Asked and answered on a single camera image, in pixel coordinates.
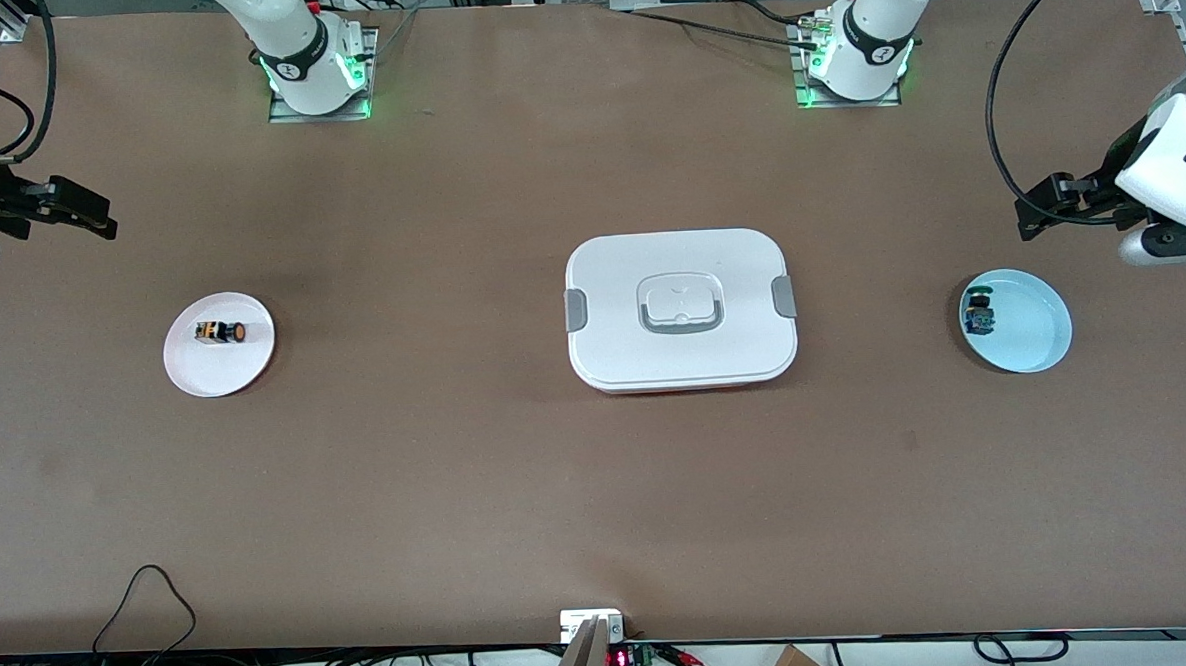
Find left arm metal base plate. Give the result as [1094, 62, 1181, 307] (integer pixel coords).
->
[790, 14, 902, 111]

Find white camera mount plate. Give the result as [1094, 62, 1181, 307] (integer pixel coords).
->
[558, 608, 627, 644]

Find black cable to arm base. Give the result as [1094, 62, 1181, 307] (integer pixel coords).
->
[629, 0, 822, 57]

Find black cable loop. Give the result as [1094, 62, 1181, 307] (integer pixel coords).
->
[972, 631, 1071, 666]

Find pink round plate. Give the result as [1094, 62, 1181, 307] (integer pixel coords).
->
[161, 290, 278, 401]

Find green push button switch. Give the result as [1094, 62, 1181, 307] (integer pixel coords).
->
[962, 290, 997, 338]

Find white lunch box grey clips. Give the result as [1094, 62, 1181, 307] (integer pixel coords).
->
[561, 226, 802, 397]

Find thin black looped cable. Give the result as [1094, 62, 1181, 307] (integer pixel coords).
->
[88, 563, 200, 666]

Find light blue round plate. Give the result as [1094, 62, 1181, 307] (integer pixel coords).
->
[957, 266, 1074, 376]

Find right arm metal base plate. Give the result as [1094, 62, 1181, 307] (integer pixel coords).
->
[265, 27, 382, 125]

